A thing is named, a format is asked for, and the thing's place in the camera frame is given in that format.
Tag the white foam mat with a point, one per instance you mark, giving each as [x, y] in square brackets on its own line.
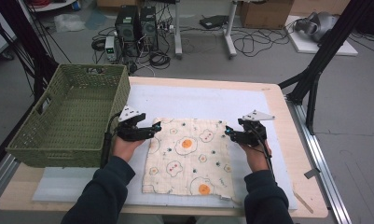
[191, 99]

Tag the grey tape piece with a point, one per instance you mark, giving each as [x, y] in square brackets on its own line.
[311, 173]

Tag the slim black computer tower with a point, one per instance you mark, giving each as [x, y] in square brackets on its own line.
[149, 28]

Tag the brown cardboard box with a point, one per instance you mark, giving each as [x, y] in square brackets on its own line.
[265, 14]

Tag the person's left hand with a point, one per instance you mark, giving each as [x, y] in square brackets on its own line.
[124, 149]

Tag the person's right hand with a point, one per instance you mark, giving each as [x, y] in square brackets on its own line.
[257, 158]

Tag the white desk leg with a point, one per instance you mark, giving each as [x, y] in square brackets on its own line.
[229, 31]
[177, 31]

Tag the small white power supply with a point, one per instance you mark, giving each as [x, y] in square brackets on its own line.
[110, 48]

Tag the cream egg print cloth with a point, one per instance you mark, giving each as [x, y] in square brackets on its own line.
[187, 165]

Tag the large black computer tower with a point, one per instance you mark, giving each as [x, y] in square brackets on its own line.
[127, 29]

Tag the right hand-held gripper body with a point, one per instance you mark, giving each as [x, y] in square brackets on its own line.
[257, 115]

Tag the grey headset device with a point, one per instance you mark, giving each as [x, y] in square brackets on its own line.
[321, 25]

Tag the green woven basket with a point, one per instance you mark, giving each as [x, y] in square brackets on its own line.
[72, 118]

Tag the flat black device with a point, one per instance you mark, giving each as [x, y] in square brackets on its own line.
[213, 21]

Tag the teal floor sheet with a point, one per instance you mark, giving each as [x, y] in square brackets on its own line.
[96, 20]

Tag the black metal stand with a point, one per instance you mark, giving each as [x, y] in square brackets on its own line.
[327, 46]
[26, 40]

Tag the thin wooden stick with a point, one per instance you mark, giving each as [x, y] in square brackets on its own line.
[303, 202]

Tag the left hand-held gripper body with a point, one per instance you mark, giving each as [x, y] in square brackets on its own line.
[128, 113]

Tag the white floor board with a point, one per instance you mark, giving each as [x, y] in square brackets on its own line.
[306, 46]

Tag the clear plastic bag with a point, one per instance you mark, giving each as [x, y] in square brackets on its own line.
[69, 23]

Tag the aluminium rail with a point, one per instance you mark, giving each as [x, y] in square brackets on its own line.
[318, 155]
[1, 177]

